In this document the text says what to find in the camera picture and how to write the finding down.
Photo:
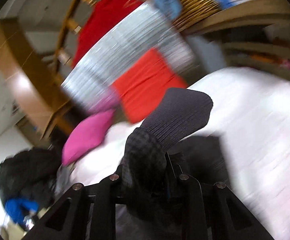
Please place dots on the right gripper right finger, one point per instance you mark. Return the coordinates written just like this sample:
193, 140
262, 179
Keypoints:
210, 211

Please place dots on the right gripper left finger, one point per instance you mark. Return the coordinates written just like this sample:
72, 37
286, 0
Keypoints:
83, 211

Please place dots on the black quilted jacket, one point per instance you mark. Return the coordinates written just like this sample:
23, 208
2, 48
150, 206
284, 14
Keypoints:
169, 129

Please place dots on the grey folded clothes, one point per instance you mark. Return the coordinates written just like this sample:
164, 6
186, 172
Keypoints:
63, 180

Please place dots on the blue jacket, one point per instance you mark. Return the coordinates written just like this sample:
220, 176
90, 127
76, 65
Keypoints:
18, 208

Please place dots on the black puffer coat pile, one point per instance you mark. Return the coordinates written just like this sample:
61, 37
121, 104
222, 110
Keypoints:
30, 174

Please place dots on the magenta pillow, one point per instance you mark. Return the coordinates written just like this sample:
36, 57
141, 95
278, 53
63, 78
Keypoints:
89, 134

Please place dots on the white bed blanket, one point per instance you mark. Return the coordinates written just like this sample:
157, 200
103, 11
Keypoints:
251, 118

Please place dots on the red pillow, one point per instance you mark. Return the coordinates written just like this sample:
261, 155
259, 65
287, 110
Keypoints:
142, 87

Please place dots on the silver foil headboard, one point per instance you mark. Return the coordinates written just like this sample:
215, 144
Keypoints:
88, 85

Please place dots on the wooden side table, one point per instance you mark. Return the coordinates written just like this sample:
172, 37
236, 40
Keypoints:
253, 34

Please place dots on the wicker basket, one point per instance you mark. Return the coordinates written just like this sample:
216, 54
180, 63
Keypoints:
194, 11

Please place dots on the red blanket on railing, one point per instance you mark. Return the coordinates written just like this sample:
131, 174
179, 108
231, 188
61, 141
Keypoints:
105, 15

